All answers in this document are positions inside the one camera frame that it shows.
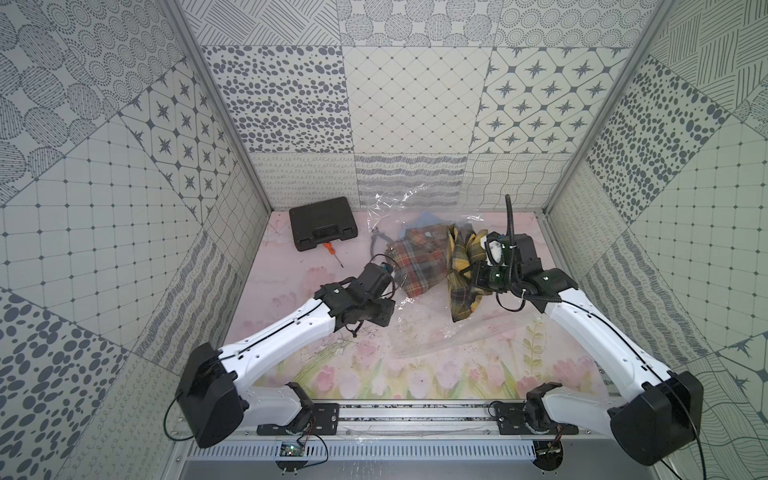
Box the blue handled pliers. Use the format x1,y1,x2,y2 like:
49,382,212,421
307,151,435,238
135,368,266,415
369,228,392,258

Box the yellow plaid shirt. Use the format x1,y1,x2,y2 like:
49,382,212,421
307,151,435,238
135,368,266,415
446,224,491,323

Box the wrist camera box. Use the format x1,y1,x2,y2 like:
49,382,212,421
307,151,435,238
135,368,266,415
484,232,541,267
358,263,392,297

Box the clear plastic vacuum bag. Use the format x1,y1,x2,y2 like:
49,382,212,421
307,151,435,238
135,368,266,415
361,185,542,359

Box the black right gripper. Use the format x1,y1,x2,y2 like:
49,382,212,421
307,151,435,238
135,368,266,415
459,260,521,295

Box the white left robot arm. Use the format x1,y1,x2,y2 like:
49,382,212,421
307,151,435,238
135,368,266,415
175,286,396,448

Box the red plaid shirt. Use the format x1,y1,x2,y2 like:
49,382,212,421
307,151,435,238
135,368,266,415
386,224,448,298

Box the black plastic tool case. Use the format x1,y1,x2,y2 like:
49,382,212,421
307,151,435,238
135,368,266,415
288,197,358,252

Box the orange handled screwdriver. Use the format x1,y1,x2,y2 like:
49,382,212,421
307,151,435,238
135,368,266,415
323,242,344,267

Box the light blue shirt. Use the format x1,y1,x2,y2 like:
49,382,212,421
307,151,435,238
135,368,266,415
412,211,444,228

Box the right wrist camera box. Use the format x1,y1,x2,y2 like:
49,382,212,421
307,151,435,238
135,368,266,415
484,232,541,267

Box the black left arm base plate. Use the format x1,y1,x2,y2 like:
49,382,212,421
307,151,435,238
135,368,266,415
257,402,340,436

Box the aluminium mounting rail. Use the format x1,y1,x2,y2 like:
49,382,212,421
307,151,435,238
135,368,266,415
174,398,614,448

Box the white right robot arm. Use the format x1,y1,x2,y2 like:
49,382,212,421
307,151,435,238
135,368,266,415
469,261,704,466

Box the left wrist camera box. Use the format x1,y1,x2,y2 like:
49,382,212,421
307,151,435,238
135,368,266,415
358,263,392,297

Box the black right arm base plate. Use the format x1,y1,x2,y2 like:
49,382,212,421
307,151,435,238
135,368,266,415
487,400,579,436

